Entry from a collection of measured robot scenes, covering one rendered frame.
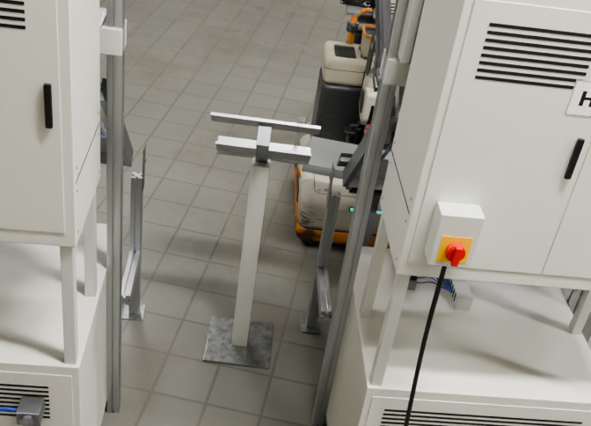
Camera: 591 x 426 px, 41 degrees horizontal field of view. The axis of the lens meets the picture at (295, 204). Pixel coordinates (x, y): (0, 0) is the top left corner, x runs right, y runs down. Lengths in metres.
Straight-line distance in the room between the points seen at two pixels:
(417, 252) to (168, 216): 2.08
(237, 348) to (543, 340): 1.19
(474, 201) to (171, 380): 1.52
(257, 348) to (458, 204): 1.48
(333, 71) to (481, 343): 1.61
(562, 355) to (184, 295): 1.57
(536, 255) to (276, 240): 1.92
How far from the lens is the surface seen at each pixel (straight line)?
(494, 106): 1.70
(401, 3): 2.01
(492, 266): 1.93
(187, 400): 2.88
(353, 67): 3.55
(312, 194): 3.51
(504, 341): 2.42
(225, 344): 3.08
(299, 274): 3.48
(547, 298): 2.65
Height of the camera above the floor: 2.11
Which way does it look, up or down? 32 degrees down
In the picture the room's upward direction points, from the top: 9 degrees clockwise
